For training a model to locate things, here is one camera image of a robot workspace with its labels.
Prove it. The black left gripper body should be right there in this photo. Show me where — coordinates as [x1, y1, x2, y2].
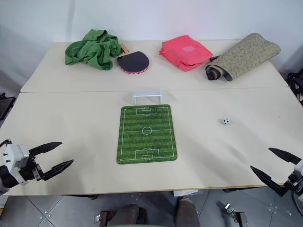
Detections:
[18, 155, 46, 182]

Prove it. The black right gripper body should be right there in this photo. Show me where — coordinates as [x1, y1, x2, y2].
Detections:
[283, 174, 303, 196]

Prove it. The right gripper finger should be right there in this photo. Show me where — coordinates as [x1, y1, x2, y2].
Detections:
[250, 165, 285, 197]
[268, 148, 302, 165]

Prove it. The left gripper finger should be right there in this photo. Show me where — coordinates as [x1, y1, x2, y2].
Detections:
[43, 159, 75, 182]
[29, 141, 63, 159]

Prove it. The green soccer field mat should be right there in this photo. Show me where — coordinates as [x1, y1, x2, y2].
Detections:
[116, 104, 178, 166]

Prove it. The black equipment beside table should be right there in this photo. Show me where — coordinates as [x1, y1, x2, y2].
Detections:
[0, 93, 17, 124]

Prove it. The black chair base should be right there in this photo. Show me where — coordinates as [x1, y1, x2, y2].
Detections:
[286, 70, 303, 107]

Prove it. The white paper under table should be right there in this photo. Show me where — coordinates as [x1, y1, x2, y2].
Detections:
[173, 189, 200, 197]

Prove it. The dark rounded shape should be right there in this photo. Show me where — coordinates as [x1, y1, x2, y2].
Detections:
[113, 204, 148, 227]
[174, 197, 201, 227]

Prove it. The crumpled green cloth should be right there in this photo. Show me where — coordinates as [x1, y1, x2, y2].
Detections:
[64, 28, 123, 71]

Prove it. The rolled olive speckled mat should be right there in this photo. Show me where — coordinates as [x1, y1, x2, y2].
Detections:
[205, 33, 282, 82]

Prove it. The white miniature goal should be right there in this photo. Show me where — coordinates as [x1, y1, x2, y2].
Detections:
[132, 88, 164, 105]

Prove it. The black red table tennis paddle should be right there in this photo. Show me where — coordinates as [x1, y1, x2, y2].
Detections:
[116, 43, 150, 75]

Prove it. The folded pink fabric bag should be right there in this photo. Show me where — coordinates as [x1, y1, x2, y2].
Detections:
[159, 35, 214, 72]

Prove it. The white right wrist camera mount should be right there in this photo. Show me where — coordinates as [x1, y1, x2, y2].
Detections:
[293, 159, 303, 177]

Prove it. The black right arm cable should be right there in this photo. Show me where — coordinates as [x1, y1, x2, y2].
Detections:
[292, 189, 303, 211]

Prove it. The metal floor bracket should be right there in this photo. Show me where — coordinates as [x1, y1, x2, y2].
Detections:
[94, 210, 115, 224]
[224, 202, 247, 223]

